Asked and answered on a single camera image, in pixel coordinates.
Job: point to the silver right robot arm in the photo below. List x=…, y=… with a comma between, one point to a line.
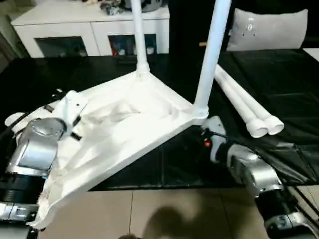
x=254, y=169

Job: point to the white glass-door cabinet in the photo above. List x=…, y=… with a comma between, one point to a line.
x=62, y=27

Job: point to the white plastic table top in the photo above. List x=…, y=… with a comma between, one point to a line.
x=124, y=119

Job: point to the white plastic table leg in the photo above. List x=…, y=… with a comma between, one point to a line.
x=251, y=99
x=211, y=62
x=139, y=37
x=236, y=99

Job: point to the grey helmet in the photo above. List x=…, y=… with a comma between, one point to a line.
x=152, y=5

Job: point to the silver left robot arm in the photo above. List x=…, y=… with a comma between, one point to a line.
x=37, y=144

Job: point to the black work mat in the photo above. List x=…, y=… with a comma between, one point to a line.
x=274, y=87

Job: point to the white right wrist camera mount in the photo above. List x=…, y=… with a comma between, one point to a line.
x=215, y=129

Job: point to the black clutter pile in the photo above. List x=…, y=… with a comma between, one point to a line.
x=109, y=8

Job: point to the grey cushion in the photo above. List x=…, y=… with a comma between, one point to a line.
x=269, y=30

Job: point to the small yellow label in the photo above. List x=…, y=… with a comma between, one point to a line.
x=202, y=44

